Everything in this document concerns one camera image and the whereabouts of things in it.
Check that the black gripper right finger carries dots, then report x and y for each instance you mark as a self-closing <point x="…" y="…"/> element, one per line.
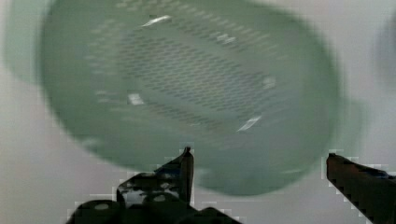
<point x="371" y="191"/>

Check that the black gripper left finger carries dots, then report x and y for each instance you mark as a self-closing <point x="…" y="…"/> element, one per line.
<point x="162" y="196"/>

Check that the green plastic strainer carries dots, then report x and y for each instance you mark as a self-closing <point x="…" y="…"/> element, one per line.
<point x="253" y="89"/>

